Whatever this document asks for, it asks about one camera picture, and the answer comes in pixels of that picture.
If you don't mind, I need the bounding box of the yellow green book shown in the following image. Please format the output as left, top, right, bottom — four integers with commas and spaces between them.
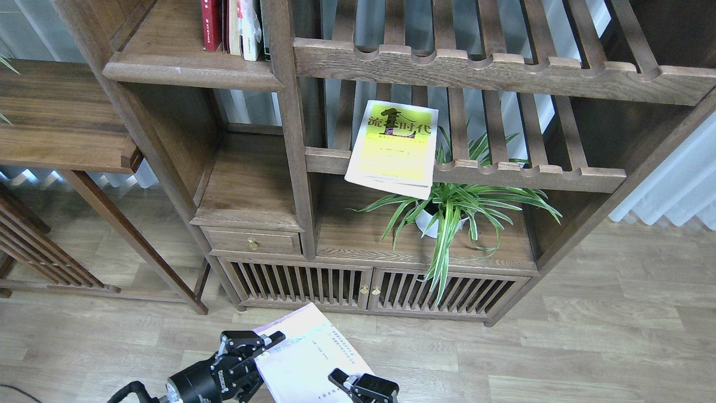
345, 100, 439, 200

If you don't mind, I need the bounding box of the white curtain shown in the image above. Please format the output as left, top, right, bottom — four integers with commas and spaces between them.
609, 113, 715, 230

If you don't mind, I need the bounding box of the black floor cable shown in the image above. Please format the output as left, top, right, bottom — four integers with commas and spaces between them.
0, 384, 40, 403

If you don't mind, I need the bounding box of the white plant pot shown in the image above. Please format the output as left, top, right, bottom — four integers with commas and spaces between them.
415, 203, 469, 239

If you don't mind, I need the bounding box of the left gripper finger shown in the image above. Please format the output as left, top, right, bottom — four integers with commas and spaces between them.
217, 331, 286, 360

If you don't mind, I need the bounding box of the spider plant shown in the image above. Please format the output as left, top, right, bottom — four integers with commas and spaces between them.
350, 120, 563, 306

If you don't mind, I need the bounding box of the upright white book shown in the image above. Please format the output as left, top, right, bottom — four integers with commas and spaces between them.
238, 1, 263, 62

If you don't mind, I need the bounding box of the white purple book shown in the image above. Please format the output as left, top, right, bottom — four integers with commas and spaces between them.
254, 303, 373, 402

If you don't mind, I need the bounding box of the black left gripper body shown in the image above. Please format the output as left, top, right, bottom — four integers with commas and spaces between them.
167, 350, 265, 402

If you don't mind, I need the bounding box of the brass drawer knob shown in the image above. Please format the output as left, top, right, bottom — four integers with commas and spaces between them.
247, 238, 259, 251

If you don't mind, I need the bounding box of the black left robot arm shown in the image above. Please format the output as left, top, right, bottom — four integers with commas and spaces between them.
109, 331, 286, 402

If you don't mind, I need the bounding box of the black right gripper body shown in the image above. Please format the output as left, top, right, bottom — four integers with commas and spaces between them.
352, 392, 398, 403

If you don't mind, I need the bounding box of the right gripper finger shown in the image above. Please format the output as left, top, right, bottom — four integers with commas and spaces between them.
328, 368, 399, 400

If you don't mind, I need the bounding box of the wooden side table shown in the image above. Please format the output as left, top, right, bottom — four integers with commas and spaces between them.
1, 59, 209, 315

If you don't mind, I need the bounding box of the dark wooden bookshelf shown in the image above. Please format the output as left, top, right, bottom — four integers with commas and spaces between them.
53, 1, 714, 326

